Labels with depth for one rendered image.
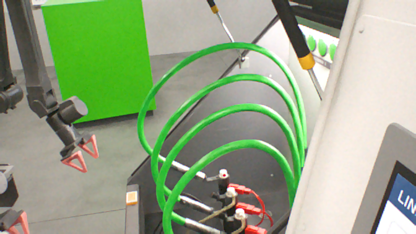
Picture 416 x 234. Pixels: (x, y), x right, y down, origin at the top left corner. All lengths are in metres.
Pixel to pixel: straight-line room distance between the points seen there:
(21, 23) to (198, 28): 6.28
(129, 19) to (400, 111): 3.83
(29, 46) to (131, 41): 2.94
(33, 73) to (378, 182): 1.06
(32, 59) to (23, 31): 0.08
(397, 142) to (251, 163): 0.95
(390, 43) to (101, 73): 3.90
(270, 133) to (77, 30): 3.10
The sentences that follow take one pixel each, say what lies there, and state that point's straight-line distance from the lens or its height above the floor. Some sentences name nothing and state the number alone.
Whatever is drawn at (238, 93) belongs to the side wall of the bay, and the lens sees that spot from 1.18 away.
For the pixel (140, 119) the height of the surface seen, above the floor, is 1.29.
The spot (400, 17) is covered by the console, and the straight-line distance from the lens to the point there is 0.41.
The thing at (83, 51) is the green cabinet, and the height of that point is 0.83.
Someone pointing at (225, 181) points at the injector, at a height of 1.11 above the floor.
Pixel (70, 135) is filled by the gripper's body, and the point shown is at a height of 1.11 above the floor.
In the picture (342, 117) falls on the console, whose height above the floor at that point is 1.42.
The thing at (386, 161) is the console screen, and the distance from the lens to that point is 0.38.
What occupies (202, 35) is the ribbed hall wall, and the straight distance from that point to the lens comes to 7.43.
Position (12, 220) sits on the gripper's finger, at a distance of 1.01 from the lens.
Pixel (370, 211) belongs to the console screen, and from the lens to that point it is 0.40.
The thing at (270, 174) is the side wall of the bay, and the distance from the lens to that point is 1.33.
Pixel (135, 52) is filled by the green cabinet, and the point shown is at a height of 0.75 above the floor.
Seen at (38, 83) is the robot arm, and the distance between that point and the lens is 1.27.
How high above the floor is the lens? 1.59
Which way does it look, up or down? 22 degrees down
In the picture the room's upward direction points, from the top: 4 degrees counter-clockwise
